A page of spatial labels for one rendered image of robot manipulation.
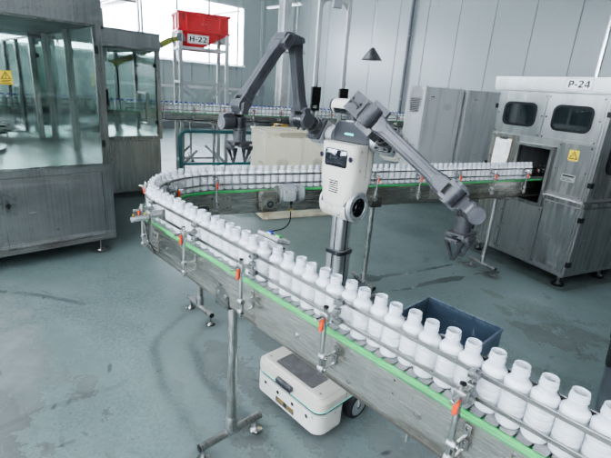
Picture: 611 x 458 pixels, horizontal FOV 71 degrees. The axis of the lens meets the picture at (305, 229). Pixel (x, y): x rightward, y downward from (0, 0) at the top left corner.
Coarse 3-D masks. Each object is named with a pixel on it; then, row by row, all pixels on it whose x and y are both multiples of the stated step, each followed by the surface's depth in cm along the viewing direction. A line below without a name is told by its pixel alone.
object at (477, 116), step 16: (464, 96) 724; (480, 96) 729; (496, 96) 745; (464, 112) 727; (480, 112) 740; (496, 112) 756; (464, 128) 736; (480, 128) 752; (464, 144) 748; (480, 144) 764; (464, 160) 759; (480, 160) 776
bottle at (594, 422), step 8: (608, 400) 89; (608, 408) 86; (592, 416) 90; (600, 416) 88; (608, 416) 87; (592, 424) 89; (600, 424) 88; (608, 424) 87; (600, 432) 87; (608, 432) 86; (584, 440) 92; (592, 440) 89; (584, 448) 91; (592, 448) 89; (600, 448) 88; (608, 448) 87; (592, 456) 89; (600, 456) 88; (608, 456) 88
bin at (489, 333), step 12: (432, 300) 176; (408, 312) 168; (432, 312) 177; (444, 312) 173; (456, 312) 169; (444, 324) 174; (456, 324) 170; (468, 324) 166; (480, 324) 163; (492, 324) 159; (468, 336) 167; (480, 336) 163; (492, 336) 151
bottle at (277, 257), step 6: (276, 246) 162; (282, 246) 160; (276, 252) 159; (282, 252) 160; (270, 258) 160; (276, 258) 159; (282, 258) 160; (276, 264) 160; (270, 270) 161; (276, 270) 160; (270, 276) 162; (276, 276) 161; (276, 282) 162; (276, 288) 163
